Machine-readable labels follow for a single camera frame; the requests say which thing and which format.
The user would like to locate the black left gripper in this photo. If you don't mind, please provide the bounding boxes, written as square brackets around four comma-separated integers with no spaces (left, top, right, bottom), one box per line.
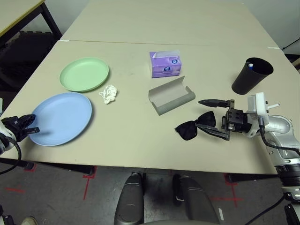
[0,113,41,143]

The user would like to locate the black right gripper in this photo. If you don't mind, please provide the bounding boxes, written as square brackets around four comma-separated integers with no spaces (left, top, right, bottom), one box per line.
[195,98,253,142]

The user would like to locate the black sunglasses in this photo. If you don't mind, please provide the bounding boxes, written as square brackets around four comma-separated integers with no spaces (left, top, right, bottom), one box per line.
[175,111,217,141]

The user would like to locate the blue plastic plate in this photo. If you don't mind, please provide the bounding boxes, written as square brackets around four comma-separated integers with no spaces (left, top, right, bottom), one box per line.
[28,92,93,147]

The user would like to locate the grey glasses case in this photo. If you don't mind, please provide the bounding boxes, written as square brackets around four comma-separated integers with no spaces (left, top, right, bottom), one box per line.
[148,75,196,116]

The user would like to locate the white tissue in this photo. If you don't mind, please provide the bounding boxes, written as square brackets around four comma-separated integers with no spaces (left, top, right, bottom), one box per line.
[98,85,118,105]

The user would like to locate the black table foot bar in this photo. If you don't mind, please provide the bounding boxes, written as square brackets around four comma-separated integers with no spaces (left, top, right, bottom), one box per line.
[67,164,93,176]
[0,157,35,171]
[226,173,279,183]

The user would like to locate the black plastic cup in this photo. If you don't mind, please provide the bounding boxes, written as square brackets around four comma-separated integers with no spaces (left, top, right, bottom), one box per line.
[231,57,274,95]

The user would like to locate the purple tissue pack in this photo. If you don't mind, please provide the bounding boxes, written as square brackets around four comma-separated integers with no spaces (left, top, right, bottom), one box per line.
[149,49,182,79]

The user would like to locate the green plastic plate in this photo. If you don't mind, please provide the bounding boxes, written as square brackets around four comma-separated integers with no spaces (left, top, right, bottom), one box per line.
[59,57,110,92]

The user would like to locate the black foam mats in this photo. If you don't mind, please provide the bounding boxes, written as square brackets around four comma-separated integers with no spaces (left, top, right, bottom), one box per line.
[0,30,59,90]

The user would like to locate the grey robot right leg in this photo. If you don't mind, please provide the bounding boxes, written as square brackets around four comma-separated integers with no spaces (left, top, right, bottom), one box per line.
[172,173,221,225]

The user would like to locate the black tripod stand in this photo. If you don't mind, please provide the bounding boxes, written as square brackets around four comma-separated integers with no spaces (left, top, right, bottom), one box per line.
[282,37,300,51]

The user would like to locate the grey robot waist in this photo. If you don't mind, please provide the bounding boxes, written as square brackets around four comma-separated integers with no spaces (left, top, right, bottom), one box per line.
[142,219,197,225]

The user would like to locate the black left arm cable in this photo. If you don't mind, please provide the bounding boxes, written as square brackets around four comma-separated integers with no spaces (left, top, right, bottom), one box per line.
[0,137,22,175]

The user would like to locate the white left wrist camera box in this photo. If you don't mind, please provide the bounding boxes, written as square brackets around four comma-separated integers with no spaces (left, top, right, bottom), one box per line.
[0,97,14,154]

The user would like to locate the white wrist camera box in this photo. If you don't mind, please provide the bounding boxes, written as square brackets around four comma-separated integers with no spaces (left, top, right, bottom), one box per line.
[0,97,14,154]
[245,92,270,138]

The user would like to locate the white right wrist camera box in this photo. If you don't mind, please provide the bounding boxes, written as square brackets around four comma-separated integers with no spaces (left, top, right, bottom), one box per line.
[245,92,270,138]

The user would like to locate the wooden frame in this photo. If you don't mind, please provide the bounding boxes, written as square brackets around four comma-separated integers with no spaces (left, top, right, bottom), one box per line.
[290,56,300,71]

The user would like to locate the side table with black frame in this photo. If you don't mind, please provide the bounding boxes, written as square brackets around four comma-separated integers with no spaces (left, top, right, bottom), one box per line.
[0,0,63,40]

